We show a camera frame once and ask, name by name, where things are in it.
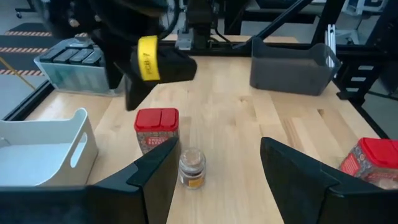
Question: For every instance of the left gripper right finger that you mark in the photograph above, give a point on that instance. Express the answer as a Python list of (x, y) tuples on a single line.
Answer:
[(298, 186)]

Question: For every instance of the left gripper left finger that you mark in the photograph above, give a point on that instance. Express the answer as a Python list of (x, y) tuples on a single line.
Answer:
[(149, 186)]

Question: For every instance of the silver aluminium bracket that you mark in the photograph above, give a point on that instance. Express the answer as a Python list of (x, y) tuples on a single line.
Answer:
[(183, 40)]

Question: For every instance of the clear plastic bin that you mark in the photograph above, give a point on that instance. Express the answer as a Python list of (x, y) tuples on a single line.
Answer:
[(71, 77)]

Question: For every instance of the red-lid smoked paprika tin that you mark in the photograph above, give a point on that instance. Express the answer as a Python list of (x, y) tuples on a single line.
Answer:
[(373, 152), (155, 121)]

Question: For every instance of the yellow PCB-7 label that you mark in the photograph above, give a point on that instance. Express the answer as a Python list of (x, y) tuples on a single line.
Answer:
[(148, 59)]

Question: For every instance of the black metal table frame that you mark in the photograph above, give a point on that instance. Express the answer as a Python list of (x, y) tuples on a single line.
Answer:
[(28, 101)]

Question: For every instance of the black mat, orange stripes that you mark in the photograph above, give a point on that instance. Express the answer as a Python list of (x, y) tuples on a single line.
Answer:
[(18, 42)]

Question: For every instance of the dark grey plastic bin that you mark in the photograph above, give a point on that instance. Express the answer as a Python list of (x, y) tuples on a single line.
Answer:
[(289, 74)]

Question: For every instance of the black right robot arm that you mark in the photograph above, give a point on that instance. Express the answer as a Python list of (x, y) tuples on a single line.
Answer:
[(124, 12)]

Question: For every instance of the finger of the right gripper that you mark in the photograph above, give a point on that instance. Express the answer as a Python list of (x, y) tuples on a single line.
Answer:
[(135, 91), (115, 76)]

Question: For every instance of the white plastic bin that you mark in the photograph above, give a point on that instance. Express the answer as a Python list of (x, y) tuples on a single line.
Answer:
[(37, 161)]

